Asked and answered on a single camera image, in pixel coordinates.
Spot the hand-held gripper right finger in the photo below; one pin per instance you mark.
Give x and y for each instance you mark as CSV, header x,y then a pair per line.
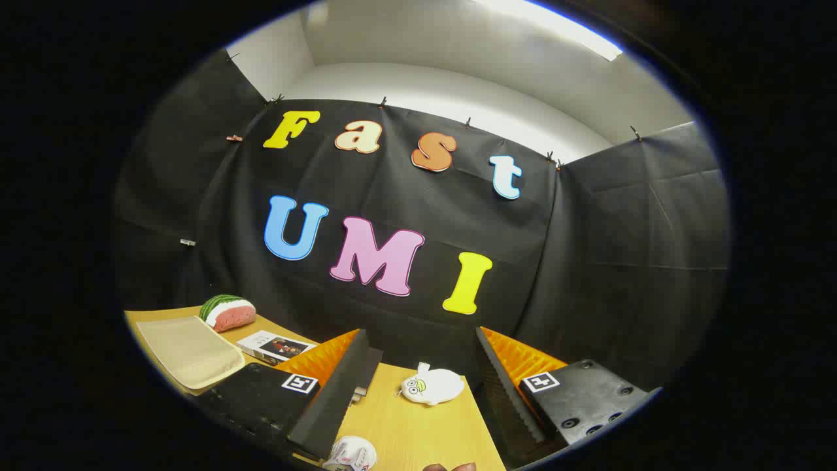
x,y
507,405

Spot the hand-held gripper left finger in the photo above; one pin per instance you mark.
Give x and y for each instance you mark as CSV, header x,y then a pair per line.
x,y
333,399

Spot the white canvas shoe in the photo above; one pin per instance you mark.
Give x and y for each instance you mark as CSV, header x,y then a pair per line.
x,y
353,453

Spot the beige fabric storage box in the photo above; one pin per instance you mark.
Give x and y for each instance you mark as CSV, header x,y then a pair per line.
x,y
193,353

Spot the white plush toy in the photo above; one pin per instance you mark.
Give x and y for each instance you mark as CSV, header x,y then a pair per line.
x,y
435,387

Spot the white portrait cover book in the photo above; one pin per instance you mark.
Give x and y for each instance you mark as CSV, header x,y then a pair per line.
x,y
274,347

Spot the watermelon slice toy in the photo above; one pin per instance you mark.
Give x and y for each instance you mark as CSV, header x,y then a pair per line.
x,y
229,313

